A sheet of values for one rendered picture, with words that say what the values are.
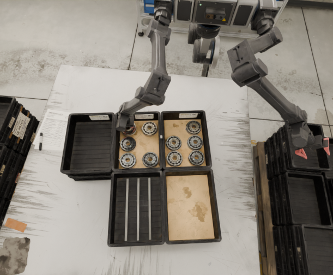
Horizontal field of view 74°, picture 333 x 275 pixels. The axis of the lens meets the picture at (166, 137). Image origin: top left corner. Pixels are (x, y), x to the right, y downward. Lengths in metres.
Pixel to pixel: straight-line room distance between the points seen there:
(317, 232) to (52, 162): 1.96
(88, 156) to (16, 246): 0.67
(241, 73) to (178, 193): 0.82
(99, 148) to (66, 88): 0.68
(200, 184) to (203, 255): 0.42
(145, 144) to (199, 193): 0.47
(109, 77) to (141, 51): 1.23
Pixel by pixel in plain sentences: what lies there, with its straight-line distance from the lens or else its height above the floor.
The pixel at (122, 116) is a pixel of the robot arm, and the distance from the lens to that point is 1.27.
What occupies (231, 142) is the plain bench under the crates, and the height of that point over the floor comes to 0.70.
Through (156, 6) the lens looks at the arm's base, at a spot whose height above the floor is 1.48.
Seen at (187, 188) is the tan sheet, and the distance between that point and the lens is 1.40.
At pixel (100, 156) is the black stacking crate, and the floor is 0.83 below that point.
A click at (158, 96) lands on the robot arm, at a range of 0.88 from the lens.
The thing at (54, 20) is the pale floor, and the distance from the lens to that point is 3.83.
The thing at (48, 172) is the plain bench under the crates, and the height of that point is 0.70.
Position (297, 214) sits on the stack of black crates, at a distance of 2.12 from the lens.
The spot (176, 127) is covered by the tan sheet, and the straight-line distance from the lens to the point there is 1.53.
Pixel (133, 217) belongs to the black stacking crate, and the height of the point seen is 0.83.
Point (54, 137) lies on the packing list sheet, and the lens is 1.81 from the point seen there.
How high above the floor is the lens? 2.19
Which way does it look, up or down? 66 degrees down
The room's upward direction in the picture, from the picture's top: 3 degrees clockwise
